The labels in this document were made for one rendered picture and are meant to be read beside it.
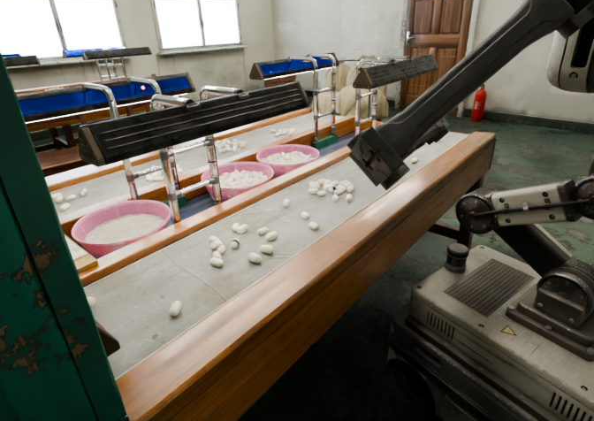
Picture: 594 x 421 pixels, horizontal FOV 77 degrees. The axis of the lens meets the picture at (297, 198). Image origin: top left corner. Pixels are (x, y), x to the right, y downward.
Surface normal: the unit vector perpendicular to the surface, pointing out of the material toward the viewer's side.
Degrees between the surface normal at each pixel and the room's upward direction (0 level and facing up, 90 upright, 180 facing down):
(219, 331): 0
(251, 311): 0
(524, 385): 87
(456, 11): 90
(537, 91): 88
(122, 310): 0
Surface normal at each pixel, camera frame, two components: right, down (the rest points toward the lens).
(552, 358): -0.04, -0.90
